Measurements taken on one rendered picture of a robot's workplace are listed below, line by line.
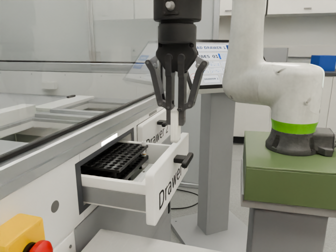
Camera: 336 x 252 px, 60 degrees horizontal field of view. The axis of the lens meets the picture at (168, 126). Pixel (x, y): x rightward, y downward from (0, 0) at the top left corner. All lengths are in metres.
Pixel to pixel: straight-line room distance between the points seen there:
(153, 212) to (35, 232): 0.21
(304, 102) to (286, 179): 0.21
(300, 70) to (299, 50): 3.41
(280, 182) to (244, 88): 0.29
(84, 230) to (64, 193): 0.13
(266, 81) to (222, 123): 0.82
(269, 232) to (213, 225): 0.98
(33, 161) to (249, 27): 0.68
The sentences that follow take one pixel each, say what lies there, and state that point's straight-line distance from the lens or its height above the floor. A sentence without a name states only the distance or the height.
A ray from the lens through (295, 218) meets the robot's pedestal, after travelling 0.94.
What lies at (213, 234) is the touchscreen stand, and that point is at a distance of 1.94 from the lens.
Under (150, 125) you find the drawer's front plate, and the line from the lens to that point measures 0.93.
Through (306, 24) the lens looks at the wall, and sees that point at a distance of 4.33.
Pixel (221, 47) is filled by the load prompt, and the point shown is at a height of 1.16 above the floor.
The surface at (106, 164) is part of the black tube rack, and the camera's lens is 0.67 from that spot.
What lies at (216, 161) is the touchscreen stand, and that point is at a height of 0.52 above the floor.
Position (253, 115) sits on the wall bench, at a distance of 3.63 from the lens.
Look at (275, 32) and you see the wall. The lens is 4.28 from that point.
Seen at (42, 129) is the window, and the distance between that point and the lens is 0.55.
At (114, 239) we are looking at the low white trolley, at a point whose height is 0.76.
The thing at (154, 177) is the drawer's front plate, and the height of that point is 0.92.
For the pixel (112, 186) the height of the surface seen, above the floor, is 0.88.
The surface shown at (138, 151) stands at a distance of 0.73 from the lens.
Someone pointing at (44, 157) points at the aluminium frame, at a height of 0.97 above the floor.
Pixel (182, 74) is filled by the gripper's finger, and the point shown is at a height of 1.10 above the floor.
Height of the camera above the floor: 1.15
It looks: 15 degrees down
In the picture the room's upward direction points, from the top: straight up
